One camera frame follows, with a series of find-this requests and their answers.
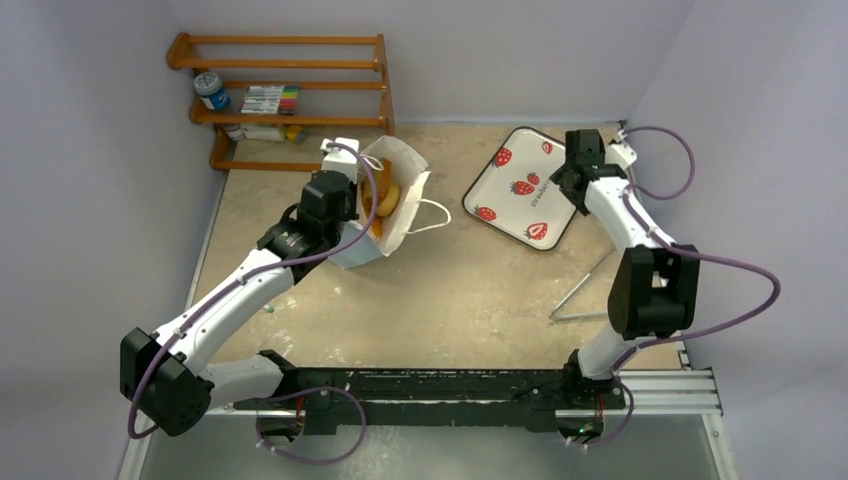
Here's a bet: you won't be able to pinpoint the white blue paper bag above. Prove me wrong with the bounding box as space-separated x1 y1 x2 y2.
330 135 452 269

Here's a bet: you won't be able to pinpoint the strawberry pattern tray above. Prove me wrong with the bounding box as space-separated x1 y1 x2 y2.
462 127 576 252

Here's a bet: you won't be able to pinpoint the fake round bread bun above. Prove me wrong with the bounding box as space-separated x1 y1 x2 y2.
376 183 400 218

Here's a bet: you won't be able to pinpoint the small white box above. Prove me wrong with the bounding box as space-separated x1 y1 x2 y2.
241 123 286 142

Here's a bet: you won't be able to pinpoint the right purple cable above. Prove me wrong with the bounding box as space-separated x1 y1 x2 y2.
614 125 782 372

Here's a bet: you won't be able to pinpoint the wooden shelf rack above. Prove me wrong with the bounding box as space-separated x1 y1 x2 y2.
166 32 395 172

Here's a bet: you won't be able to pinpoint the yellow small block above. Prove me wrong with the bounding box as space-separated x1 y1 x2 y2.
283 125 309 145

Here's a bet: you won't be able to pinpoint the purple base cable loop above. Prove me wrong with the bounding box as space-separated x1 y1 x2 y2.
254 382 368 465

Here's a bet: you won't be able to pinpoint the metal tongs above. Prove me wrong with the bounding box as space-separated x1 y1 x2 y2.
549 250 617 325

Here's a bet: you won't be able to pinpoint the fake toast slice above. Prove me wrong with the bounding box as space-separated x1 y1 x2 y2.
374 158 392 202

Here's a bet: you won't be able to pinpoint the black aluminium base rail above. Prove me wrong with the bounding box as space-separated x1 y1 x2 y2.
211 367 723 439

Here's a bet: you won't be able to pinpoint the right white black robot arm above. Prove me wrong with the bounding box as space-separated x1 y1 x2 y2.
550 129 700 407

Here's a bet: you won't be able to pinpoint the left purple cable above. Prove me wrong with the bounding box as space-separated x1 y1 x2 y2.
127 142 380 441

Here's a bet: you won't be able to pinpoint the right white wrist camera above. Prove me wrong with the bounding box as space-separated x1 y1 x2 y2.
605 138 638 171

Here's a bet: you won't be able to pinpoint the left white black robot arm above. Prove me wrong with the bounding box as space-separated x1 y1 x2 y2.
119 170 357 440

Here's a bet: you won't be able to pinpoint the coloured marker pen box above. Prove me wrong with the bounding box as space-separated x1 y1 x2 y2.
240 85 301 115

